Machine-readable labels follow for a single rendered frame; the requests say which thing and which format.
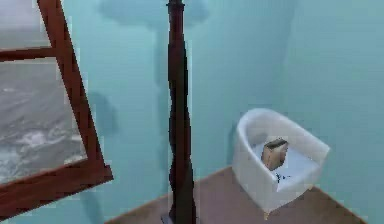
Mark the white tub armchair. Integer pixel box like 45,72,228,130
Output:
231,107,331,221

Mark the brown framed window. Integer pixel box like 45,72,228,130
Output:
0,0,115,221

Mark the dark brown floor lamp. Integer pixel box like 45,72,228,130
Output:
160,0,198,224

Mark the tan box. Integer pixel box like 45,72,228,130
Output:
260,138,289,172

